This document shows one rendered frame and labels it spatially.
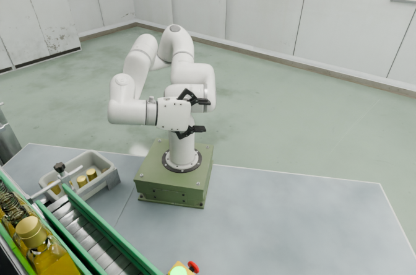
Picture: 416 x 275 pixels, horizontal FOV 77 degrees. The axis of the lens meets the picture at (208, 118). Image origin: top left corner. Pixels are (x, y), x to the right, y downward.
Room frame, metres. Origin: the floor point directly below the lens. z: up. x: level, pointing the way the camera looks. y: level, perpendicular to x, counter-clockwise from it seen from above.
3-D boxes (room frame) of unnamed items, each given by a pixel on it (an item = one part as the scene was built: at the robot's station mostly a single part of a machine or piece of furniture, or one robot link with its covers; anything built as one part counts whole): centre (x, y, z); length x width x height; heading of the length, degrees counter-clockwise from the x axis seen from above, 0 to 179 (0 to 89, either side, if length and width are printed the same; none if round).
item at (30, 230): (0.26, 0.31, 1.14); 0.04 x 0.04 x 0.04
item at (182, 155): (0.76, 0.09, 0.93); 0.16 x 0.13 x 0.15; 166
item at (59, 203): (0.52, 0.47, 0.85); 0.09 x 0.04 x 0.07; 142
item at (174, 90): (0.75, 0.08, 1.09); 0.13 x 0.10 x 0.16; 92
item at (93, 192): (0.66, 0.50, 0.79); 0.27 x 0.17 x 0.08; 142
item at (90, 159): (0.68, 0.49, 0.80); 0.22 x 0.17 x 0.09; 142
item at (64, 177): (0.54, 0.46, 0.95); 0.17 x 0.03 x 0.12; 142
